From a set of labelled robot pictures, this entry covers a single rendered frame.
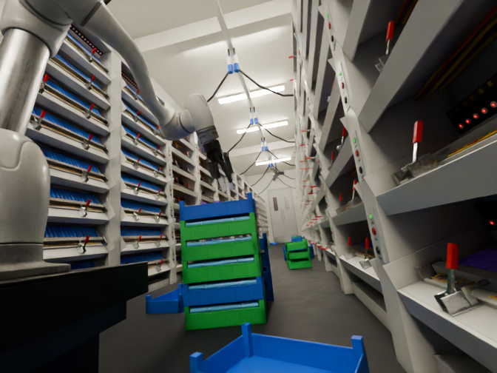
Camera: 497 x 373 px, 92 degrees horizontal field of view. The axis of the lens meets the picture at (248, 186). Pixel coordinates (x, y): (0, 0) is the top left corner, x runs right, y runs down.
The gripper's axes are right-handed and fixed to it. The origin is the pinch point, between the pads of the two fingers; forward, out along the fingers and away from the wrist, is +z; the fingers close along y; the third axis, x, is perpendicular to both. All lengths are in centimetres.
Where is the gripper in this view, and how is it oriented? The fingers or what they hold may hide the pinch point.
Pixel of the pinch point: (225, 184)
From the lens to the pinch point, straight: 110.8
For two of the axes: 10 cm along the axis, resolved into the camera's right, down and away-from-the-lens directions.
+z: 3.3, 9.3, 1.6
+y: 8.2, -2.1, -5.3
